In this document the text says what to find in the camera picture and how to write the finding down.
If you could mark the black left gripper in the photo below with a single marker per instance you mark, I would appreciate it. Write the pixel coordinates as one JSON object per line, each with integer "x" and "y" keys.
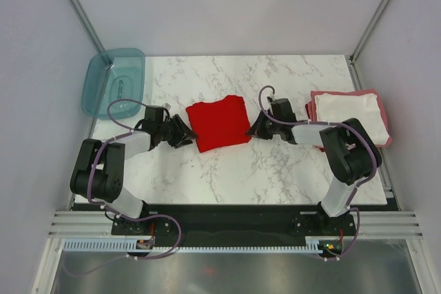
{"x": 181, "y": 128}

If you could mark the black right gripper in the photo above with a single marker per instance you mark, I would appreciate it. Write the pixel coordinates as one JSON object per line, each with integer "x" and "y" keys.
{"x": 257, "y": 130}

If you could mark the red t shirt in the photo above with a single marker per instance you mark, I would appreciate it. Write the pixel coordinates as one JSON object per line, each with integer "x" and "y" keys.
{"x": 219, "y": 124}

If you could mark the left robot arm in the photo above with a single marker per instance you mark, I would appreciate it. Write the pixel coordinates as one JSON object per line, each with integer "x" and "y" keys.
{"x": 99, "y": 170}

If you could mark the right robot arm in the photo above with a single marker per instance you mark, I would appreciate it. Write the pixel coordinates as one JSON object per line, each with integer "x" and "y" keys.
{"x": 351, "y": 154}

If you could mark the pink folded t shirt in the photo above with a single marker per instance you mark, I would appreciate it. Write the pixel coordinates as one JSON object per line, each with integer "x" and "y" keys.
{"x": 364, "y": 105}

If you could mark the teal transparent plastic bin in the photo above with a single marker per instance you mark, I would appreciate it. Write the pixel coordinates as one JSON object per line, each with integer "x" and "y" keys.
{"x": 114, "y": 80}

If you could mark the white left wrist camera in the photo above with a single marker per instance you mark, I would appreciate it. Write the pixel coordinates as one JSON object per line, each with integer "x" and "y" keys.
{"x": 167, "y": 105}

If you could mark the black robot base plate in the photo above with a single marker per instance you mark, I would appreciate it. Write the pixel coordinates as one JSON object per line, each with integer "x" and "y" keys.
{"x": 235, "y": 224}

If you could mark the aluminium frame rail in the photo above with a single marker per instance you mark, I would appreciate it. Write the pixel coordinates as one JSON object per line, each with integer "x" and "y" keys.
{"x": 374, "y": 225}

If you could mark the left aluminium corner post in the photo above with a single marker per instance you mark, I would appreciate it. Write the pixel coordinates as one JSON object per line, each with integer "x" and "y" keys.
{"x": 87, "y": 25}

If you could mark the aluminium corner post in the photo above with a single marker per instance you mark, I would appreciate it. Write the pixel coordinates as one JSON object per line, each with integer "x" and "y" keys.
{"x": 87, "y": 25}
{"x": 369, "y": 30}

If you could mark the white slotted cable duct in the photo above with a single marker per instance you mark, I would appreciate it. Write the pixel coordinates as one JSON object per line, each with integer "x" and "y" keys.
{"x": 114, "y": 245}

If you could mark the right aluminium corner post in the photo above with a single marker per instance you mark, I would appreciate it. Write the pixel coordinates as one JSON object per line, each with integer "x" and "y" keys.
{"x": 369, "y": 30}

